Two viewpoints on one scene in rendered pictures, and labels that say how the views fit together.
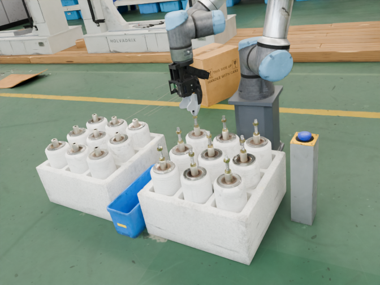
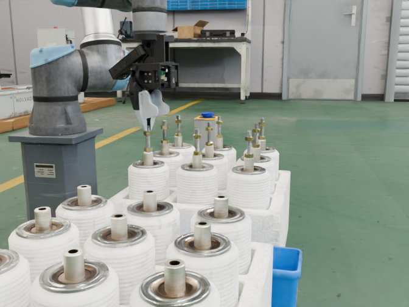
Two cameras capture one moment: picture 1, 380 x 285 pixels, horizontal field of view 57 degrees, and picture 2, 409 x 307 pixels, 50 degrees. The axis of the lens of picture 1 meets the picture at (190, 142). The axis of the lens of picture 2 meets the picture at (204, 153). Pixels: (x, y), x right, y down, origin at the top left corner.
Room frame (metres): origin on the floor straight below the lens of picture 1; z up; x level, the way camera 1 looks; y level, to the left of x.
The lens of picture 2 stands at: (1.40, 0.95, 0.49)
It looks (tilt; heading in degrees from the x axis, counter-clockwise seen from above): 12 degrees down; 250
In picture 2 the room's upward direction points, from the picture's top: straight up
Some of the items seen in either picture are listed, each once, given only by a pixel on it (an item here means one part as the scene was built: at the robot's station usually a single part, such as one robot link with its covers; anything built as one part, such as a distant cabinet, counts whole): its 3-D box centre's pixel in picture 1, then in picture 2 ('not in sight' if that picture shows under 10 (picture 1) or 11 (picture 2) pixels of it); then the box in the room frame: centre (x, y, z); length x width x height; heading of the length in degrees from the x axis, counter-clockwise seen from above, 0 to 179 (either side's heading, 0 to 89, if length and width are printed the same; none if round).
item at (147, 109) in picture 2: (185, 104); (148, 111); (1.18, -0.01, 0.38); 0.06 x 0.03 x 0.09; 128
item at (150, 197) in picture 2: (117, 136); (150, 201); (1.25, 0.28, 0.26); 0.02 x 0.02 x 0.03
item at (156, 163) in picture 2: (197, 134); (148, 164); (1.18, -0.03, 0.25); 0.08 x 0.08 x 0.01
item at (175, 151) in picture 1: (181, 149); (197, 167); (1.08, 0.03, 0.25); 0.08 x 0.08 x 0.01
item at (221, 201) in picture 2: (97, 151); (221, 206); (1.15, 0.34, 0.26); 0.02 x 0.02 x 0.03
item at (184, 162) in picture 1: (185, 171); (197, 205); (1.08, 0.03, 0.16); 0.10 x 0.10 x 0.18
